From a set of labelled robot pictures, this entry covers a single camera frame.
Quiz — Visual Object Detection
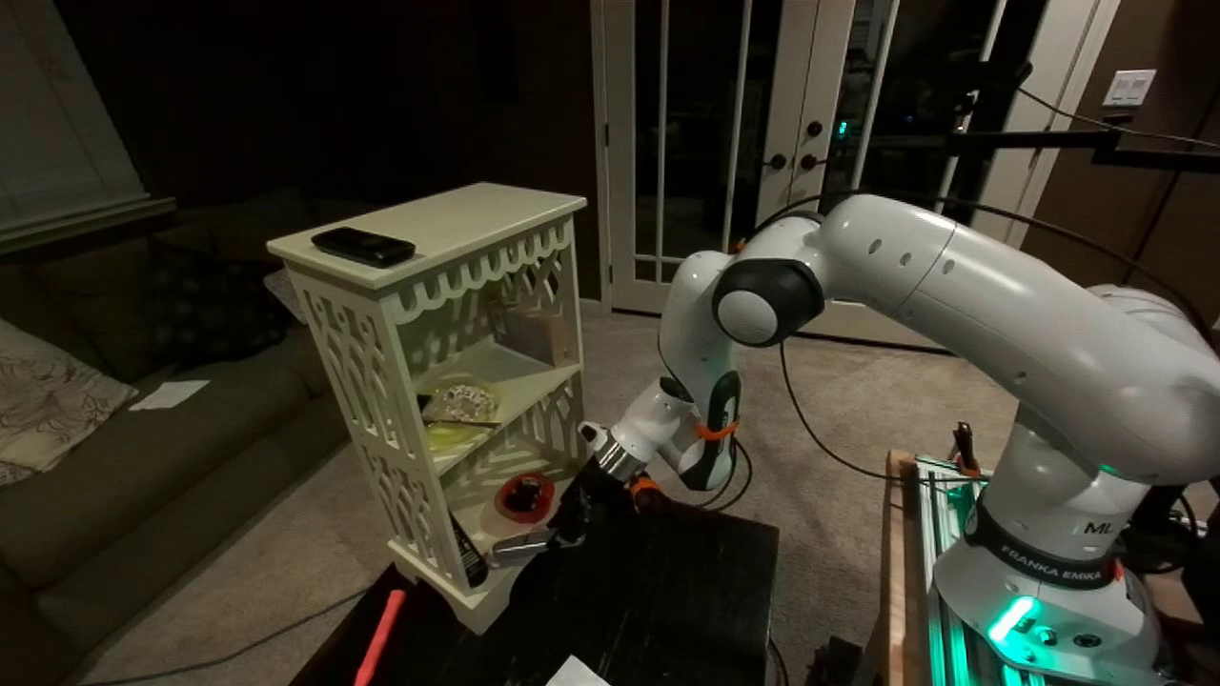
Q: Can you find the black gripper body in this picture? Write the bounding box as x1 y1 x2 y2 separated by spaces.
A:
551 459 619 551

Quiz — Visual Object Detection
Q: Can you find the grey remote control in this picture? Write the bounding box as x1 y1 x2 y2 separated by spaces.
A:
487 535 556 568

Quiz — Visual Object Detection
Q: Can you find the long black remote control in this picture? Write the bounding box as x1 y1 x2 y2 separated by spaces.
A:
449 510 496 591

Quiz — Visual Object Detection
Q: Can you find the yellow object on shelf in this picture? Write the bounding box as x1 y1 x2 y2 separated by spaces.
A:
420 380 507 430

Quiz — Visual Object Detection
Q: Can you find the white lattice shelf unit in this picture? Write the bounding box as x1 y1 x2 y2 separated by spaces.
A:
262 178 610 636

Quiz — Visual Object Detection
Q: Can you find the small black remote control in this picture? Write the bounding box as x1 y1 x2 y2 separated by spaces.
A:
311 227 420 272

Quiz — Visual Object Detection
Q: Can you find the red bowl with dark contents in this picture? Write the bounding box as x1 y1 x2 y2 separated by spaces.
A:
496 474 560 528

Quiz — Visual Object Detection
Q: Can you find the yellow-green paper sheet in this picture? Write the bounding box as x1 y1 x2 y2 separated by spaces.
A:
424 417 505 468

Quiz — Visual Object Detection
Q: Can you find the white paper sheet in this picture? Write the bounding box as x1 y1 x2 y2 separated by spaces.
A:
547 653 613 686

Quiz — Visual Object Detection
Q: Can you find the red marker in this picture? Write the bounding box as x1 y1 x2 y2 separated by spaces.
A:
351 582 413 686

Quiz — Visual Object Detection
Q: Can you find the dark cushion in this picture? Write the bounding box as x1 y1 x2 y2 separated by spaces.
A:
150 237 297 373

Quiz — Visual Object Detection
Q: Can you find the white paper note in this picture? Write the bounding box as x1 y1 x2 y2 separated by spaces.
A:
126 378 215 417

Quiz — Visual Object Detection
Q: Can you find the grey fabric sofa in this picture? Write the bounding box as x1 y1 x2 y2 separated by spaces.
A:
0 187 354 686

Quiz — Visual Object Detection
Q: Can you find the light patterned pillow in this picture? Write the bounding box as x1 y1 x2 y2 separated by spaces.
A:
0 315 138 490

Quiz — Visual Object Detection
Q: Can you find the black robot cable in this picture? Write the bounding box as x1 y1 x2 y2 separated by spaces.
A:
772 331 894 490

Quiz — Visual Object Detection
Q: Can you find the wooden base frame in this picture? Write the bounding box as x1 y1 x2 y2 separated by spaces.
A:
879 446 971 686

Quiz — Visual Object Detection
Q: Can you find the black floor cable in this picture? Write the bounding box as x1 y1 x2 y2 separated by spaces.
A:
74 586 374 686

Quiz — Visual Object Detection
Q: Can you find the black camera stand boom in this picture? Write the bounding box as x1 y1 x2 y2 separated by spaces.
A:
936 0 1220 221

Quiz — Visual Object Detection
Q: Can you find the white wall plate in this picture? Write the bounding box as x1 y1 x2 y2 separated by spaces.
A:
1100 65 1163 112

